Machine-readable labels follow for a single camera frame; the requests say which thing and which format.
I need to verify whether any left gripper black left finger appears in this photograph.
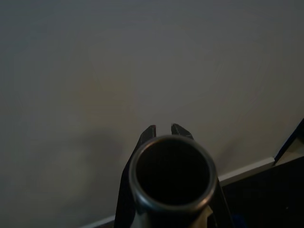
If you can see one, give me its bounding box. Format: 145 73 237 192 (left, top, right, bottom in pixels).
114 125 158 228

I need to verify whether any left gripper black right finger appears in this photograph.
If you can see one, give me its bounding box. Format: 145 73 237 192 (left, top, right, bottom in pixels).
171 123 235 228

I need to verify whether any broom with metal tube handle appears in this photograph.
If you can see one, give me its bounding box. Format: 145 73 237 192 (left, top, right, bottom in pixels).
128 134 218 228

